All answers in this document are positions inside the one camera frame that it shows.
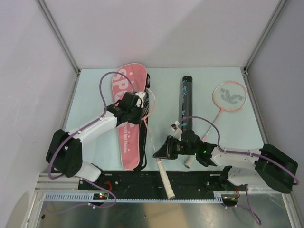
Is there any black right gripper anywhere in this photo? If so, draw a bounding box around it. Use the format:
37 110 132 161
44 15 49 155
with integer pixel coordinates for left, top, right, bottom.
153 135 197 160

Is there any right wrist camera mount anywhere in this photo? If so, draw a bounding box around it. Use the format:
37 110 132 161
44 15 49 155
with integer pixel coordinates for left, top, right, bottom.
171 121 182 140

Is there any aluminium frame post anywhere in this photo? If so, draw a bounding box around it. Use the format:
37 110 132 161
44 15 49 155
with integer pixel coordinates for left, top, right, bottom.
243 0 289 76
36 0 81 76

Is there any pink racket cover bag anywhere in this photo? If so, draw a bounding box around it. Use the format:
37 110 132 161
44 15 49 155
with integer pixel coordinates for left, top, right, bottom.
112 63 150 171

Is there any black shuttlecock tube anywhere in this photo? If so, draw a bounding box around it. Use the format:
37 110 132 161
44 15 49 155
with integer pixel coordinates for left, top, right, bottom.
179 76 193 132

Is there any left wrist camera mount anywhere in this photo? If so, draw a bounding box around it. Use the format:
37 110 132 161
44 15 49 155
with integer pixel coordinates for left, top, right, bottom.
135 92 146 108

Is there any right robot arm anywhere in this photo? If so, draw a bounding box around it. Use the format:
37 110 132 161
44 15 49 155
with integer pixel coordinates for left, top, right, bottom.
153 130 299 194

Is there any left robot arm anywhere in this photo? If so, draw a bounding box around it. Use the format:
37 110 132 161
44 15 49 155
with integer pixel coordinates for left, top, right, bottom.
46 92 146 190

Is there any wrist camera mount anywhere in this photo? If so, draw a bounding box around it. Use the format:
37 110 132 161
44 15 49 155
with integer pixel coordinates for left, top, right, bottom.
135 92 146 108
171 121 182 140

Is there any left aluminium frame post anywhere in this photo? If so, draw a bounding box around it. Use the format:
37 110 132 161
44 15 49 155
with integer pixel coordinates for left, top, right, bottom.
36 0 81 76

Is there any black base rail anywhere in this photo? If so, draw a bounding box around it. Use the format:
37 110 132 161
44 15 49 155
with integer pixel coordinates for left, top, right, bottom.
78 170 238 200

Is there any pink badminton racket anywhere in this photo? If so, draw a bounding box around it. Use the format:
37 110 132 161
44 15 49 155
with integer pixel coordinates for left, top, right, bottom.
184 80 248 169
142 88 175 200

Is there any right aluminium frame post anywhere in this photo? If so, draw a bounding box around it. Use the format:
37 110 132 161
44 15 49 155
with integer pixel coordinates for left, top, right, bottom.
243 0 289 76

